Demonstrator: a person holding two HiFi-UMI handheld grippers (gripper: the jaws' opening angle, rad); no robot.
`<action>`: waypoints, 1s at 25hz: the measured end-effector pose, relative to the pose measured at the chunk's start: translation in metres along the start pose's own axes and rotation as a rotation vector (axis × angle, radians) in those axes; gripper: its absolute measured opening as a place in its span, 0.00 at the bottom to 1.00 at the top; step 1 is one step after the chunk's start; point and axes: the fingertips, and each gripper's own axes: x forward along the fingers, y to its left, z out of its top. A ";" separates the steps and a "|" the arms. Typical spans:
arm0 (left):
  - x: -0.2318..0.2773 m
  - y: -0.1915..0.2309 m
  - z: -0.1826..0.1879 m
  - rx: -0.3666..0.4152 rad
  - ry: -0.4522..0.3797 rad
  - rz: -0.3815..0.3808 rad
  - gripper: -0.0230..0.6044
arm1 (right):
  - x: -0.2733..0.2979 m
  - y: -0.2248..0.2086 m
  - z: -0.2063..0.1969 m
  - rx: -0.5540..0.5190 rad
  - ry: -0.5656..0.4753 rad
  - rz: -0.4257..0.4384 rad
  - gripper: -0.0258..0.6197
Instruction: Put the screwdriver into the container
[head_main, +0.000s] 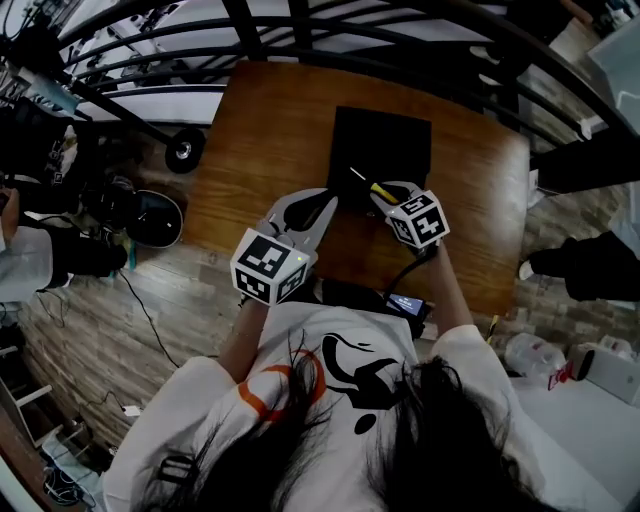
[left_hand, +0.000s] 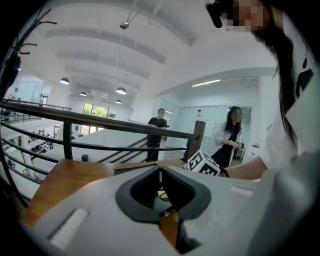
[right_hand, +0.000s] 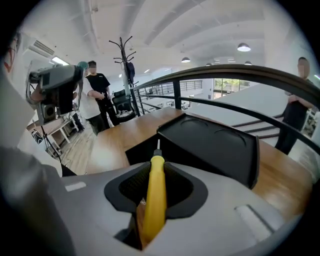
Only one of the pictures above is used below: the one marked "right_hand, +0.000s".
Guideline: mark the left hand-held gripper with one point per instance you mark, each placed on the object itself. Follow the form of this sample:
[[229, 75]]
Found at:
[[60, 75]]

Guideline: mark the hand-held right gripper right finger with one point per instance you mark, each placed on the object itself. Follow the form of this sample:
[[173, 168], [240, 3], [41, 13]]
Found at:
[[220, 212]]

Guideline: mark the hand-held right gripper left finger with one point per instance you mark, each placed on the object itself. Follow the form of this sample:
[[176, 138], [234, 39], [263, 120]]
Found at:
[[100, 200]]

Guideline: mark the black storage box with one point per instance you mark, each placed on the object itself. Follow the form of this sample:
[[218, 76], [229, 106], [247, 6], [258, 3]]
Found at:
[[207, 150]]

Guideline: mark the person's left forearm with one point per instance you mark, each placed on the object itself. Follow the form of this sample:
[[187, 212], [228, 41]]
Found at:
[[37, 95]]

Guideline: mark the ceiling tube light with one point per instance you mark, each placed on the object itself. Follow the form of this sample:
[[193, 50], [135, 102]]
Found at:
[[59, 60]]

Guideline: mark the white air conditioner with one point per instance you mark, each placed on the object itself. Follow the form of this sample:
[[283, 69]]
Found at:
[[42, 48]]

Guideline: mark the white desk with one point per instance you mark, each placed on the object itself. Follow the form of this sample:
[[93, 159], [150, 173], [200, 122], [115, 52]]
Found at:
[[53, 127]]

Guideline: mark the black office chair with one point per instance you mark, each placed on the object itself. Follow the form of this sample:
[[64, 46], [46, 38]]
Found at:
[[121, 100]]

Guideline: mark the black coat rack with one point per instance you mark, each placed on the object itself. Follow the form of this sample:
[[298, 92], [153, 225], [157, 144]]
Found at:
[[122, 50]]

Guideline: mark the dark hanging garment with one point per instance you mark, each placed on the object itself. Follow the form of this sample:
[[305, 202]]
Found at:
[[130, 72]]

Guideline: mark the large window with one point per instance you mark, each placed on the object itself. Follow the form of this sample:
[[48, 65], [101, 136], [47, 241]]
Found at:
[[230, 85]]

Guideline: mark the dark railing with wooden handrail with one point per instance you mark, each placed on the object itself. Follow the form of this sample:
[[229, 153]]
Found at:
[[237, 71]]

